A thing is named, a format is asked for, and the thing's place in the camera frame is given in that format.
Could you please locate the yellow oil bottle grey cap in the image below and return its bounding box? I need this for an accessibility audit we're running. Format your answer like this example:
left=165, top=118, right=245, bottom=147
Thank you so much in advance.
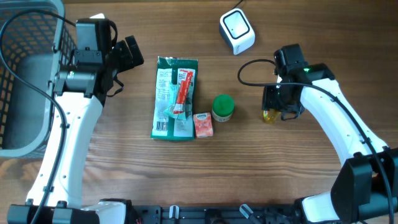
left=262, top=109, right=281, bottom=124

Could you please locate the green lid jar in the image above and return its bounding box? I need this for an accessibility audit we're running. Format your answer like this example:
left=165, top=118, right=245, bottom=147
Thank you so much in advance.
left=211, top=95, right=235, bottom=122

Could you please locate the red tissue pack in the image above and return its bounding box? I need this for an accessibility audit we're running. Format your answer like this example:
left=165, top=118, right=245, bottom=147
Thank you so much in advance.
left=193, top=113, right=214, bottom=138

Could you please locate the green glove package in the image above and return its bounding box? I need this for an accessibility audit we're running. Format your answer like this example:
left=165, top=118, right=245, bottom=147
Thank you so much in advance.
left=150, top=57, right=198, bottom=141

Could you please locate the red toothpaste tube box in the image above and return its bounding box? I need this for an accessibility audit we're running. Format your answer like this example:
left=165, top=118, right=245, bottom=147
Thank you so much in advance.
left=173, top=69, right=194, bottom=114

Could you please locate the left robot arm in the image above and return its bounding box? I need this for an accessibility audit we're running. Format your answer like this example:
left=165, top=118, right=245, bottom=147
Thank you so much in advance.
left=7, top=18, right=144, bottom=223

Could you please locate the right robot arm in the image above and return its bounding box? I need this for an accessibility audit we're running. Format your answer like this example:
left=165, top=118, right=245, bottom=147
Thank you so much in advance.
left=262, top=44, right=397, bottom=223

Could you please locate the white barcode scanner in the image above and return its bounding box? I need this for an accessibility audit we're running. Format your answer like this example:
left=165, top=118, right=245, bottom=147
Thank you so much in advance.
left=219, top=8, right=256, bottom=55

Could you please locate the grey plastic shopping basket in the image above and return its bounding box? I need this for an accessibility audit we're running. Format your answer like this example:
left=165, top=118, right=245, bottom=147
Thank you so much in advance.
left=1, top=0, right=76, bottom=158

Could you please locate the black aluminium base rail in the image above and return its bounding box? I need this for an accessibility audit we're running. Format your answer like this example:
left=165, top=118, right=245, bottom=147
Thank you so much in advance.
left=75, top=203, right=352, bottom=224

